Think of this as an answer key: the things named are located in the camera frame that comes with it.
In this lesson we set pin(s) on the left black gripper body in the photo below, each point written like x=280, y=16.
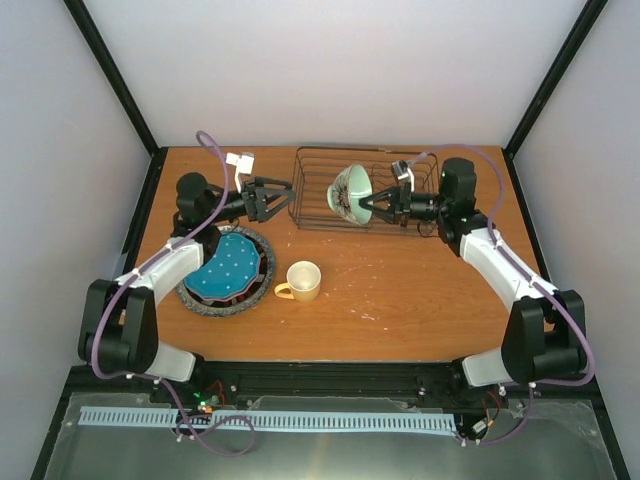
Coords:
x=248, y=190

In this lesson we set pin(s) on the grey speckled large plate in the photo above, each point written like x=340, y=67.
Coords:
x=220, y=310

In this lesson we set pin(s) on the black frame post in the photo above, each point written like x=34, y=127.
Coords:
x=578, y=33
x=101, y=53

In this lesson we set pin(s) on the pink plate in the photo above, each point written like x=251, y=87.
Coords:
x=227, y=287

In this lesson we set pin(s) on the black wire dish rack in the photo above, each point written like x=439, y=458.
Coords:
x=316, y=167

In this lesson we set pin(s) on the left black frame post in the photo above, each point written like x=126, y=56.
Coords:
x=101, y=53

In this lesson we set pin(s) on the green ceramic bowl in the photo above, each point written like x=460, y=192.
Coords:
x=345, y=193

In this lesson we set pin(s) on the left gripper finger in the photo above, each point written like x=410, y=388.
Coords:
x=271, y=203
x=272, y=184

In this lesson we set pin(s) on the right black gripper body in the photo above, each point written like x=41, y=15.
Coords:
x=403, y=204

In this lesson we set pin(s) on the yellow mug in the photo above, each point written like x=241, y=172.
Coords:
x=302, y=284

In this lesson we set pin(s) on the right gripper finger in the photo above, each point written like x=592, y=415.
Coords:
x=387, y=214
x=384, y=198

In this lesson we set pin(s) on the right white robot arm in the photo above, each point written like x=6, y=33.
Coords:
x=545, y=340

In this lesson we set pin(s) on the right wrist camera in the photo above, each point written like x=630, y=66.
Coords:
x=403, y=175

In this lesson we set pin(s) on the blue dotted plate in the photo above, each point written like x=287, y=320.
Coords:
x=232, y=269

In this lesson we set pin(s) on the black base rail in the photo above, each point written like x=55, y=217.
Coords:
x=423, y=385

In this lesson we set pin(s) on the light blue cable duct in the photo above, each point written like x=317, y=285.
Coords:
x=274, y=421

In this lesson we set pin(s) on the right black frame post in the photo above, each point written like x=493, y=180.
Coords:
x=578, y=33

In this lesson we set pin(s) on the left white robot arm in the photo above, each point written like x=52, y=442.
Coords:
x=119, y=331

